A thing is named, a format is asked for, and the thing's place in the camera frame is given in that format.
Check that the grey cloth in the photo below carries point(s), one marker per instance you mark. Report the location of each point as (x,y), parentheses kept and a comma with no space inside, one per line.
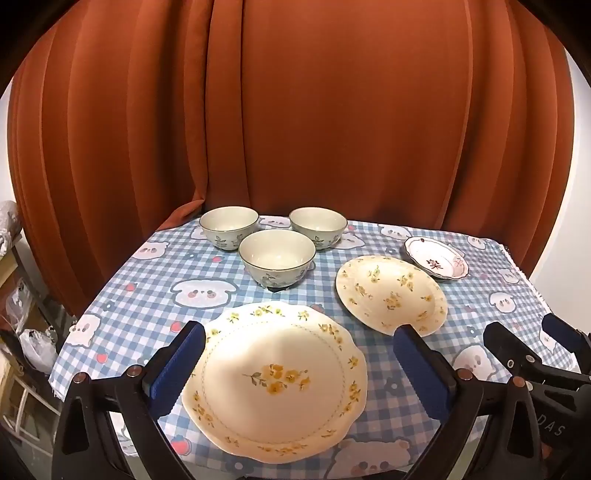
(9,226)

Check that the white plastic bag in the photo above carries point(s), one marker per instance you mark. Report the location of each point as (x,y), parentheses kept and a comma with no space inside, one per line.
(37,350)

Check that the deep yellow floral plate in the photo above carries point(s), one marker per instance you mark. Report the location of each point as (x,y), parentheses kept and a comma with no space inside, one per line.
(392,290)

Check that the blue checked printed tablecloth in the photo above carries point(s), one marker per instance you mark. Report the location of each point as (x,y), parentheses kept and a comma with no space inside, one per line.
(152,286)

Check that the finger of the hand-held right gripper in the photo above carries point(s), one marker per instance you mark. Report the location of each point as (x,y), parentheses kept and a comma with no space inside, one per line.
(508,344)
(568,337)

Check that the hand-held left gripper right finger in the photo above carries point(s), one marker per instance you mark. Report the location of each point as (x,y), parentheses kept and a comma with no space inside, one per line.
(418,369)

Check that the orange curtain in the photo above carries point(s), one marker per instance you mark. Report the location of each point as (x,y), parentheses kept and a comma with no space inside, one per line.
(323,115)

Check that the clear plastic bag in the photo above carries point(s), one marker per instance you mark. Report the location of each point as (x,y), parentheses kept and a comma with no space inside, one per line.
(18,300)

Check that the large yellow floral plate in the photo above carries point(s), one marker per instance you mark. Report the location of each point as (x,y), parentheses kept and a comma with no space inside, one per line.
(277,350)

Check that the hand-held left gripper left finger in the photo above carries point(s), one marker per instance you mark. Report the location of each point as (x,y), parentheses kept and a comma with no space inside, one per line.
(175,369)

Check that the wooden shelf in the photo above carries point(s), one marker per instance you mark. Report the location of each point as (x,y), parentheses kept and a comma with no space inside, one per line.
(21,401)

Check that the green floral bowl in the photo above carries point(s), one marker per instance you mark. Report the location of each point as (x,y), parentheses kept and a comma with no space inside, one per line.
(318,226)
(277,254)
(228,226)

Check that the small red patterned plate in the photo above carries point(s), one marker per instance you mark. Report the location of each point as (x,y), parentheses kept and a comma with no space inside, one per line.
(436,261)

